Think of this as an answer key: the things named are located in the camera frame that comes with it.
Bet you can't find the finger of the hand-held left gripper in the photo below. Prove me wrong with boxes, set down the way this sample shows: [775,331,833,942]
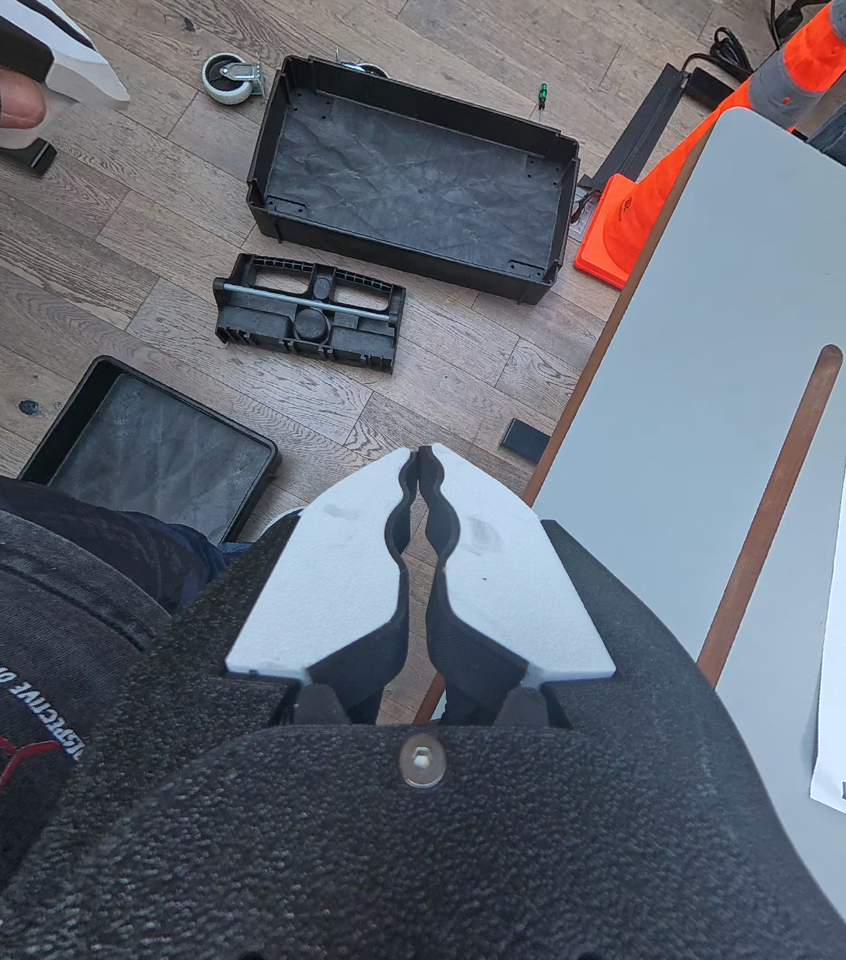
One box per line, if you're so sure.
[0,0,132,104]
[24,0,106,61]

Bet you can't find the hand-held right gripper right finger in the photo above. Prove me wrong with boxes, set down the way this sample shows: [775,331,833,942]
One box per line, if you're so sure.
[420,443,618,726]

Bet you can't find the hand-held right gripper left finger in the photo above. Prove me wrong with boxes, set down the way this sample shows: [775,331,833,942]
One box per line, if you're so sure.
[225,447,421,725]

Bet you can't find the deep black plastic tray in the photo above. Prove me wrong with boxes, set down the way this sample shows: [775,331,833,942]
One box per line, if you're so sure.
[246,54,582,306]

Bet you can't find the grey desk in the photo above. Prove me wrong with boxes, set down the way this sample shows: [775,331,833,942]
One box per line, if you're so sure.
[414,107,846,960]

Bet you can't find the small black plastic plate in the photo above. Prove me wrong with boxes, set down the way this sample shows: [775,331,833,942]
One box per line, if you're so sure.
[499,417,549,461]

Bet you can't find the person's navy pants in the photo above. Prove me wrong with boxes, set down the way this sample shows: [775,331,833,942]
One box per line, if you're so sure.
[0,459,252,616]

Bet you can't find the shallow black plastic tray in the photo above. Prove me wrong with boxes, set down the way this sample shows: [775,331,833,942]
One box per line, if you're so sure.
[18,355,281,546]

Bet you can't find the floor power outlet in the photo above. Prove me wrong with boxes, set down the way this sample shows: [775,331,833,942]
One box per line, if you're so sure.
[567,176,604,243]

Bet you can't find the orange traffic cone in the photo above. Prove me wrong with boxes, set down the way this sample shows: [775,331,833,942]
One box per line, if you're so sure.
[573,0,846,291]

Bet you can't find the black handle bracket metal rod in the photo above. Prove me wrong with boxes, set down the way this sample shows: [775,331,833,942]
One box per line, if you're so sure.
[213,253,408,375]

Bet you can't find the black metal rail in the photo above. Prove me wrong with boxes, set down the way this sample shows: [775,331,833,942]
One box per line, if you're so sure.
[579,63,688,190]

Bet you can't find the black power adapter cable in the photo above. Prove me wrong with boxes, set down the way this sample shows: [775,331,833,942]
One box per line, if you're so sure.
[681,26,758,110]

